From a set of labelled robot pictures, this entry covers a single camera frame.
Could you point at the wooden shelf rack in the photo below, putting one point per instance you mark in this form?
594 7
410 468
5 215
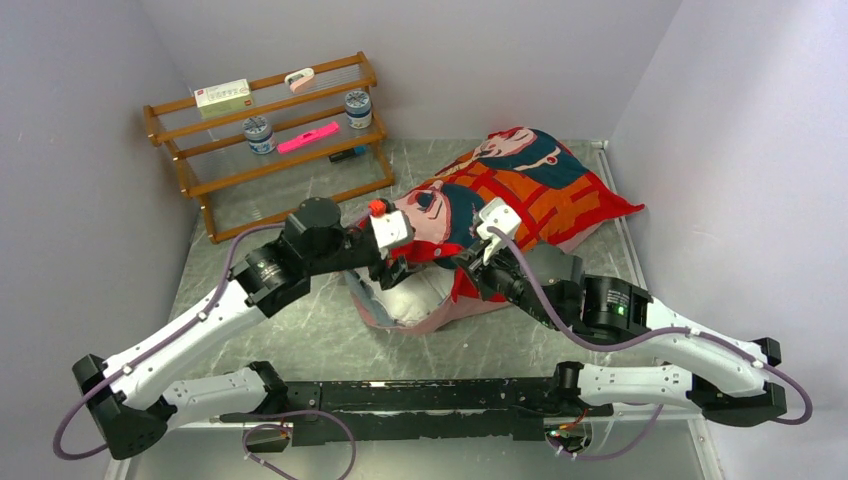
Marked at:
248 151

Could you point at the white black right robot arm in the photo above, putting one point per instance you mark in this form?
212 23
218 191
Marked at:
723 378

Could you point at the pink white tape dispenser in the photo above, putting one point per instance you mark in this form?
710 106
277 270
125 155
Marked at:
300 80

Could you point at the white pillow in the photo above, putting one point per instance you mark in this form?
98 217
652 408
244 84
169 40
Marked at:
420 302

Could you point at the pink red patterned pillowcase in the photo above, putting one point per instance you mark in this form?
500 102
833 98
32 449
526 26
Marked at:
559 200

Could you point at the blue white jar left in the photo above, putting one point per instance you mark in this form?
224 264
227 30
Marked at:
259 135

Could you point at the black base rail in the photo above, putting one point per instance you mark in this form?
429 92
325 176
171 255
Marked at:
522 409

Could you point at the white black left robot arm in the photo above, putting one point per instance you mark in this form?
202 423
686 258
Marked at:
137 396

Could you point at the aluminium frame rail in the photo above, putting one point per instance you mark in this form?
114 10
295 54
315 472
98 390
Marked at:
678 447

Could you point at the pink highlighter marker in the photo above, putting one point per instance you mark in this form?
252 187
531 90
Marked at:
308 138

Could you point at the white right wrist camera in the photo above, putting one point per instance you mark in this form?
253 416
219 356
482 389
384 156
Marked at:
494 220

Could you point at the blue white jar right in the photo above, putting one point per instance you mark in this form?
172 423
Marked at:
358 108

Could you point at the blue white jar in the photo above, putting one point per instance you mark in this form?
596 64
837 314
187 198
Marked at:
259 135
358 108

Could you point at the black blue marker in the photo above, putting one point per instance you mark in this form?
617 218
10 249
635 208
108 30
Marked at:
347 154

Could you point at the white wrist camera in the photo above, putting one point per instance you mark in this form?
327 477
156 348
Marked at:
494 220
390 226

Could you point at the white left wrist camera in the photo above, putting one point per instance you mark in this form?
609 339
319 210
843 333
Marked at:
390 226

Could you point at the white green box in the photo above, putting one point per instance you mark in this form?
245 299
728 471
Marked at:
223 99

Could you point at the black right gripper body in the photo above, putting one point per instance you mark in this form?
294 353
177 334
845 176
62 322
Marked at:
478 251

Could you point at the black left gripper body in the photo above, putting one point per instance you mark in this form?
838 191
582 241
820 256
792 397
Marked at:
384 274

